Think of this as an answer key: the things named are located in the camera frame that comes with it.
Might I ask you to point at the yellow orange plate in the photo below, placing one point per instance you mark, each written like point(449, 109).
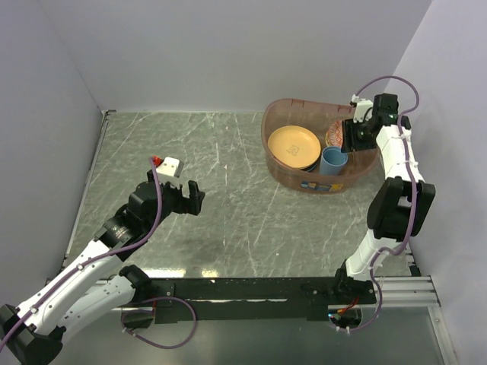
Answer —
point(294, 146)

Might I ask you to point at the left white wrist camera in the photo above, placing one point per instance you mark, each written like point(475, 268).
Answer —
point(168, 170)

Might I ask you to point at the translucent pink plastic bin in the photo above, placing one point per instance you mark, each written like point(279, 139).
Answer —
point(317, 118)

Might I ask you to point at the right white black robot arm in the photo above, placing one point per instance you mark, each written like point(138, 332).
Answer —
point(400, 207)

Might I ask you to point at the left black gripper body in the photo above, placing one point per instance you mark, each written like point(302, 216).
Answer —
point(173, 201)

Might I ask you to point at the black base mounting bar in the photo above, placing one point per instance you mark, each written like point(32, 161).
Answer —
point(183, 311)

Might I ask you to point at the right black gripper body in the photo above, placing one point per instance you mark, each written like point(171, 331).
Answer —
point(365, 139)

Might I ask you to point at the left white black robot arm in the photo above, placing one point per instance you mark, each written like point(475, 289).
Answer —
point(34, 331)

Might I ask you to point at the red orange patterned bowl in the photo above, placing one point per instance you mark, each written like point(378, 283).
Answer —
point(334, 135)

